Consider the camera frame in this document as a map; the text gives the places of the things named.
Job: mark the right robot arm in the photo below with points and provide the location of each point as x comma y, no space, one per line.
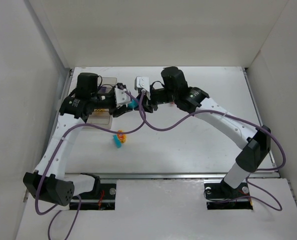
254,141

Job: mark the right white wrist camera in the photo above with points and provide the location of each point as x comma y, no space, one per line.
142,83

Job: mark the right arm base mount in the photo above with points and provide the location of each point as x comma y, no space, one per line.
220,196

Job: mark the yellow black striped lego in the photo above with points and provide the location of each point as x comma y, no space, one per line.
100,110

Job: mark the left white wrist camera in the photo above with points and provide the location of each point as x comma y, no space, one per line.
121,95

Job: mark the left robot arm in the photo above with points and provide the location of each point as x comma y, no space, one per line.
48,182

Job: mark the clear compartment container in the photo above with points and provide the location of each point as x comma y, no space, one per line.
101,117

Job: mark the teal curved lego brick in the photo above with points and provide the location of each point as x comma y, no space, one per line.
133,105

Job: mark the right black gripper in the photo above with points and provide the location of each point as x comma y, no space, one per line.
149,105

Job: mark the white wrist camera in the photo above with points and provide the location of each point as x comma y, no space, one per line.
142,83
121,95

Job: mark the purple lego brick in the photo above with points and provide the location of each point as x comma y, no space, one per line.
103,89

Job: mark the yellow orange patterned lego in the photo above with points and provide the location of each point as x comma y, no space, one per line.
121,136

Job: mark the aluminium front rail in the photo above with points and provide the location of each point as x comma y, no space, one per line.
143,176

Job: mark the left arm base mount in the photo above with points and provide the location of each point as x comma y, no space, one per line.
103,200

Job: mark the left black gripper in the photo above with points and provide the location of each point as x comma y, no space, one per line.
115,110

